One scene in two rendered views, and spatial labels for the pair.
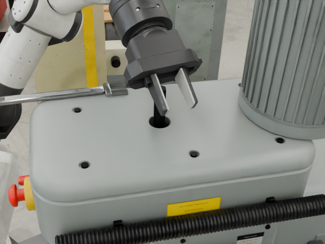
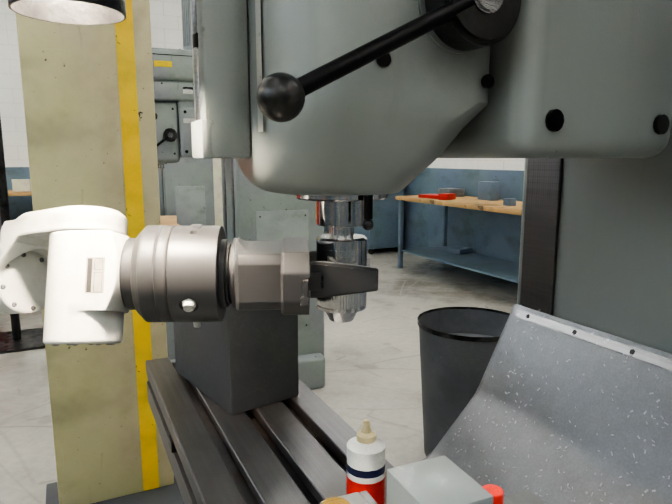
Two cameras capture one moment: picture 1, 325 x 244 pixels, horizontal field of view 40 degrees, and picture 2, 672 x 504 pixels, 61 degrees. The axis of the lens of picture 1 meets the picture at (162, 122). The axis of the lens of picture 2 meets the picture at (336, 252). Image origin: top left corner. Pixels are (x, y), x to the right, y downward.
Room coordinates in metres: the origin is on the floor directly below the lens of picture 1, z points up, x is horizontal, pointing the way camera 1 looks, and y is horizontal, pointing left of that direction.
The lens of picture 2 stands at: (0.11, 0.11, 1.34)
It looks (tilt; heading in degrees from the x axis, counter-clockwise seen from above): 10 degrees down; 349
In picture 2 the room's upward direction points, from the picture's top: straight up
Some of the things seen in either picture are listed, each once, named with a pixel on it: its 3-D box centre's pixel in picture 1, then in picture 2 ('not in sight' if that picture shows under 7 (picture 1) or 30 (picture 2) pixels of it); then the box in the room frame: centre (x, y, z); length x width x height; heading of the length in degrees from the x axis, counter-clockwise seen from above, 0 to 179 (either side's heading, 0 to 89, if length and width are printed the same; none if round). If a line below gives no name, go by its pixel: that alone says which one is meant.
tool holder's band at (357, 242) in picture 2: not in sight; (341, 241); (0.62, 0.01, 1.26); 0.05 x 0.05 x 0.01
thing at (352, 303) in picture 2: not in sight; (341, 277); (0.62, 0.01, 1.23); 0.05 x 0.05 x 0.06
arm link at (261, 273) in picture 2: not in sight; (243, 275); (0.63, 0.10, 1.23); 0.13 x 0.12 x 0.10; 173
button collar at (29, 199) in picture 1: (32, 193); not in sight; (0.56, 0.23, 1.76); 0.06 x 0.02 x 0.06; 14
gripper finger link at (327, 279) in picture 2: not in sight; (343, 280); (0.59, 0.01, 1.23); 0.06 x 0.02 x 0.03; 83
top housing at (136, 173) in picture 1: (166, 155); not in sight; (0.62, -0.01, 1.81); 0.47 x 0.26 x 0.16; 104
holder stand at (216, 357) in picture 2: not in sight; (232, 325); (1.03, 0.10, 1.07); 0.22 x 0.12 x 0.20; 25
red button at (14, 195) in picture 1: (18, 195); not in sight; (0.56, 0.25, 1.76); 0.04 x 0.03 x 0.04; 14
